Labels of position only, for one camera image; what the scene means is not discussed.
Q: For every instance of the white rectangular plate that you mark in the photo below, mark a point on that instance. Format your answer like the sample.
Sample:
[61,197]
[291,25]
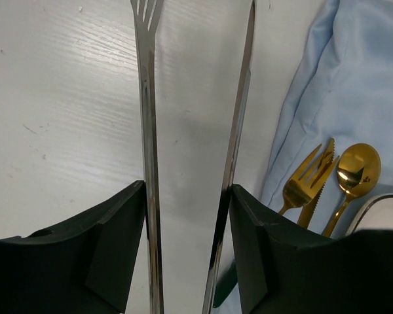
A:
[375,214]

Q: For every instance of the gold fork green handle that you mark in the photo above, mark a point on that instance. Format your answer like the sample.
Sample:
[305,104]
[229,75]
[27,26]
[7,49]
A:
[308,179]

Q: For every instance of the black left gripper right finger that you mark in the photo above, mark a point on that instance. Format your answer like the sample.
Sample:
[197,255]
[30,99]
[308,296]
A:
[284,268]

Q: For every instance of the light blue cloth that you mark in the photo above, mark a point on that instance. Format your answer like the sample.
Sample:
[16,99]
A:
[342,90]

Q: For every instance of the gold spoon green handle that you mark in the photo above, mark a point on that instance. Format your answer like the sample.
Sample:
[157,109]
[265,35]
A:
[358,172]

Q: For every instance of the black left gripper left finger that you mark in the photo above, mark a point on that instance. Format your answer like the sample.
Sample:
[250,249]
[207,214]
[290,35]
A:
[84,264]

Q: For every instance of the metal serving tongs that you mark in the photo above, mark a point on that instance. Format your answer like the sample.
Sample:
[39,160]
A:
[146,19]

